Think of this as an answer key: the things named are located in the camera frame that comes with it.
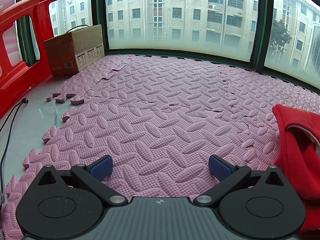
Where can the pink foam puzzle mat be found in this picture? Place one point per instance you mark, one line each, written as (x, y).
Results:
(162, 110)

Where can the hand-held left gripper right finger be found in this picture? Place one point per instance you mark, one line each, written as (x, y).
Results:
(220, 167)

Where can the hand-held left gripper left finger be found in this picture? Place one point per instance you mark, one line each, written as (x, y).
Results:
(100, 167)

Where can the beige apartment building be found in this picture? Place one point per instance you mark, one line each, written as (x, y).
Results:
(180, 10)

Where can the grey knitted sweater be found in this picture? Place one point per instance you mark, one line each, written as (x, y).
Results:
(2, 202)

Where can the dark green window frame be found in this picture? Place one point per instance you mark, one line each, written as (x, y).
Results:
(98, 17)

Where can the brown cardboard box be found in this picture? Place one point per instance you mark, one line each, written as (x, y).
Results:
(62, 52)

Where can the white window grille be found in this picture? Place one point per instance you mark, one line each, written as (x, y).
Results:
(314, 50)

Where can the red garment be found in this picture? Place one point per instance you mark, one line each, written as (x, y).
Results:
(292, 152)

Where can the green tree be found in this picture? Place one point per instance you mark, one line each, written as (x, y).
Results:
(280, 37)

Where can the red plastic stool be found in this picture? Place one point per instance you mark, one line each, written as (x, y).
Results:
(15, 80)

